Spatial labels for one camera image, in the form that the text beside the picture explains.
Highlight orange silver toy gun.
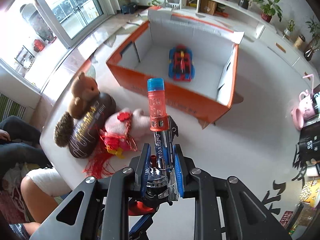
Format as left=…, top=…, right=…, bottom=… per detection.
left=129, top=78, right=179, bottom=216

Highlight pink plush doll red tassels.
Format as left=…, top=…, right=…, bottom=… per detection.
left=83, top=108, right=151, bottom=179

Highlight brown oval glasses case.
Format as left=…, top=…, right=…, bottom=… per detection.
left=68, top=93, right=116, bottom=159

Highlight brown squirrel plush toy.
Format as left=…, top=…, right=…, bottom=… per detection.
left=54, top=72, right=100, bottom=147

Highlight red blue toy car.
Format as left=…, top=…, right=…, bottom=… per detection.
left=168, top=45, right=195, bottom=82

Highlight orange cardboard box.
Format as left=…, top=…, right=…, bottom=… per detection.
left=106, top=9, right=244, bottom=127

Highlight black cup with letters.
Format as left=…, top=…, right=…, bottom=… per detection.
left=298, top=122, right=320, bottom=167

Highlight seated person in dark clothes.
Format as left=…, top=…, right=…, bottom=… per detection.
left=1, top=115, right=71, bottom=239

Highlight white tv cabinet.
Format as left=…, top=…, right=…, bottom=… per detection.
left=180, top=0, right=319, bottom=84

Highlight glass balcony door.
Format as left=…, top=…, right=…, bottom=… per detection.
left=35, top=0, right=110, bottom=49

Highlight potted plant red pot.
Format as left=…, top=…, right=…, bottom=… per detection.
left=253, top=0, right=283, bottom=23

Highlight bamboo plant in vase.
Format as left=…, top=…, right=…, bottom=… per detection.
left=304, top=17, right=319, bottom=61

